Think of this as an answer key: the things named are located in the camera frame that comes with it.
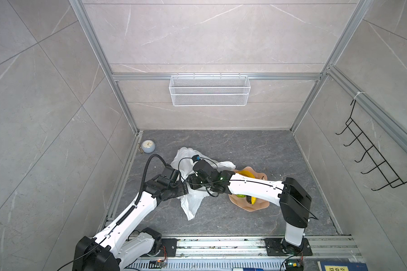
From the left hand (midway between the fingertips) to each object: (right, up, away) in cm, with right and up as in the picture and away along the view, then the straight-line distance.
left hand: (181, 185), depth 81 cm
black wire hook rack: (+79, +9, -22) cm, 82 cm away
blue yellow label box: (+68, -30, -14) cm, 75 cm away
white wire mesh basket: (+14, +53, +19) cm, 58 cm away
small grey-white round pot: (-26, +19, +26) cm, 41 cm away
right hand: (+4, +3, +1) cm, 6 cm away
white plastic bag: (+6, -7, +1) cm, 10 cm away
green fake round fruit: (+24, +3, -25) cm, 35 cm away
